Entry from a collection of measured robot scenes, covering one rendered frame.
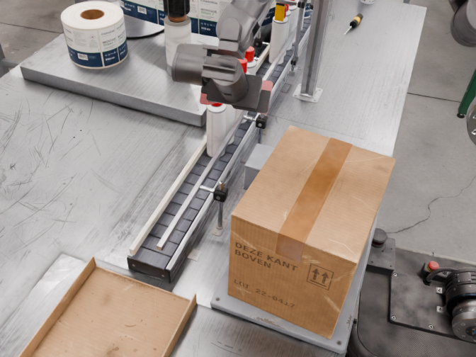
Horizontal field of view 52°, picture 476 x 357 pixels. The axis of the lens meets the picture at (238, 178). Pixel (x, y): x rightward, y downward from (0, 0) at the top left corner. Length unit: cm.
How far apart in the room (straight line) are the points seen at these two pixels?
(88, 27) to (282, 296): 108
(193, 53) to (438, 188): 206
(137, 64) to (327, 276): 110
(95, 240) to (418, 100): 253
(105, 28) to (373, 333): 136
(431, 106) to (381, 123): 171
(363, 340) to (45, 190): 114
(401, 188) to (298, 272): 181
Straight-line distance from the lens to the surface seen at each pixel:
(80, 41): 173
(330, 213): 93
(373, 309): 190
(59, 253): 126
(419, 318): 191
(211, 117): 128
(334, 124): 162
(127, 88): 165
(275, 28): 171
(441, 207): 269
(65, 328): 114
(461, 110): 331
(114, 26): 172
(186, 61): 90
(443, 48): 406
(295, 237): 88
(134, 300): 114
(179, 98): 159
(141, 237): 114
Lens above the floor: 180
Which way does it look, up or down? 44 degrees down
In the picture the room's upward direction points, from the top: 3 degrees clockwise
